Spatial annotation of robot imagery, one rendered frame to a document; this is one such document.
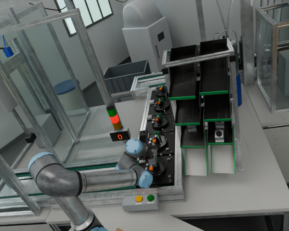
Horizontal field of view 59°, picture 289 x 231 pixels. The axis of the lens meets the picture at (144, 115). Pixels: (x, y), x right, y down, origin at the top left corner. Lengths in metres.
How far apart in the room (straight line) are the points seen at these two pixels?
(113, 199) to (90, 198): 0.15
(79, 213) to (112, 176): 0.27
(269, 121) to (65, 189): 1.60
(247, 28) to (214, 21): 2.87
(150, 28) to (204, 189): 3.68
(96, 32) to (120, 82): 2.39
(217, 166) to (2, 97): 1.51
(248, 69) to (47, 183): 2.02
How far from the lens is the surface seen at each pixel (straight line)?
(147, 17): 4.98
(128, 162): 1.26
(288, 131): 2.24
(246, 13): 2.36
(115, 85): 3.51
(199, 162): 1.58
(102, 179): 1.07
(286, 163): 2.47
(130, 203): 1.60
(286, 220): 1.73
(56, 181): 1.00
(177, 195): 1.60
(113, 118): 1.59
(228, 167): 1.58
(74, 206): 1.23
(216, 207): 1.60
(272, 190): 1.68
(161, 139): 1.88
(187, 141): 1.48
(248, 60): 2.50
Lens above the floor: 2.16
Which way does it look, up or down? 32 degrees down
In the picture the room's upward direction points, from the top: 17 degrees counter-clockwise
